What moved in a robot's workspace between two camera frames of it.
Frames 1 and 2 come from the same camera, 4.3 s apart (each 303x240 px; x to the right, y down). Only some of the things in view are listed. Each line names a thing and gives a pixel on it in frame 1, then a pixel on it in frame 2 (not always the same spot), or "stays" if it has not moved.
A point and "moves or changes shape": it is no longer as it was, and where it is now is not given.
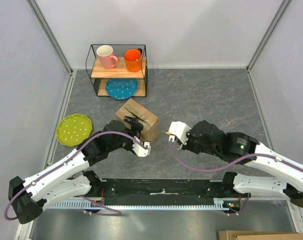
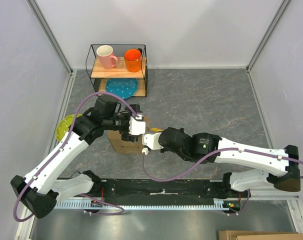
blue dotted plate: x=121 y=88 stays
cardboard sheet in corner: x=234 y=235 stays
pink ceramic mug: x=104 y=52 stays
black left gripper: x=135 y=125 -> x=125 y=136
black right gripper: x=187 y=146 -> x=163 y=150
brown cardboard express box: x=148 y=119 moves or changes shape
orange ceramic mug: x=133 y=59 stays
